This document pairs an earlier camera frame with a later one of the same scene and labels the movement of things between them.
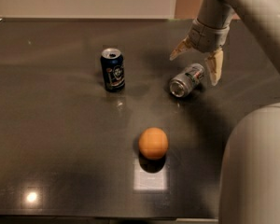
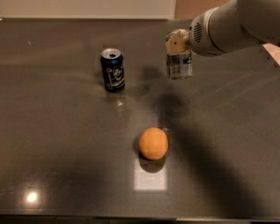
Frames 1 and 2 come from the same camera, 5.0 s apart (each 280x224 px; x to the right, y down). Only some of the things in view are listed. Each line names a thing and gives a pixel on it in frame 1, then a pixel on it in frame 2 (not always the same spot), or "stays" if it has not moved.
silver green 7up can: (187, 80) to (179, 65)
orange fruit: (153, 143) stays
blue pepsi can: (113, 70) stays
